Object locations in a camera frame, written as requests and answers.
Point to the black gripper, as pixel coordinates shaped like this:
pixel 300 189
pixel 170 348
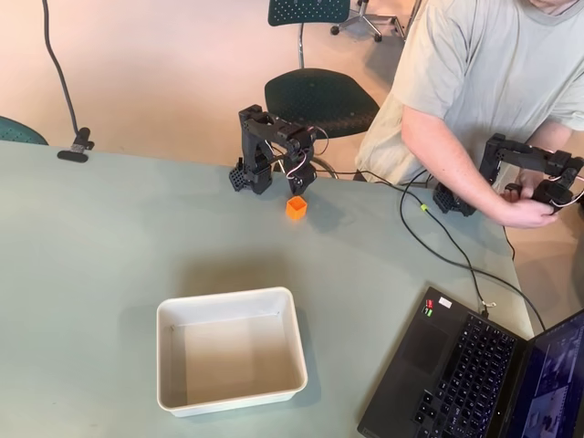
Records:
pixel 302 181

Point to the small orange cube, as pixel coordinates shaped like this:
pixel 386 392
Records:
pixel 296 209

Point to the black leader arm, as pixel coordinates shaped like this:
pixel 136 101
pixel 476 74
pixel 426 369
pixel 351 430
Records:
pixel 520 157

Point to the person's right forearm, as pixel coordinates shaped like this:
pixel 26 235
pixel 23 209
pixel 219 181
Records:
pixel 447 169

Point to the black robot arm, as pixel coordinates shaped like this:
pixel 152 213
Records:
pixel 255 137

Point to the person's left forearm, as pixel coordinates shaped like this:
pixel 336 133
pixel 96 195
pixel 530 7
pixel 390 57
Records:
pixel 554 134

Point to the white rectangular plastic tray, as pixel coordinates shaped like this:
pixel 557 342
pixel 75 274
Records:
pixel 228 360

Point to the person's right hand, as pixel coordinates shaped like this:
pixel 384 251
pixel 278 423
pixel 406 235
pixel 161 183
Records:
pixel 529 214

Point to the dark teal perforated chair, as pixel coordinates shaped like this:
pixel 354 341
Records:
pixel 319 98

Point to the chrome swivel chair base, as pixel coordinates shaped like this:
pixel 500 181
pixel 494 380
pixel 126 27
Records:
pixel 360 20

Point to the person in grey t-shirt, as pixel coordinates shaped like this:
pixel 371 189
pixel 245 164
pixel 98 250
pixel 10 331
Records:
pixel 479 59

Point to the black gooseneck clamp holder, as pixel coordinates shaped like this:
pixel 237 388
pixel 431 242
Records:
pixel 75 153

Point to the black laptop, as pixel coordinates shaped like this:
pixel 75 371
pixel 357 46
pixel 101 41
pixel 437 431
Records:
pixel 456 365

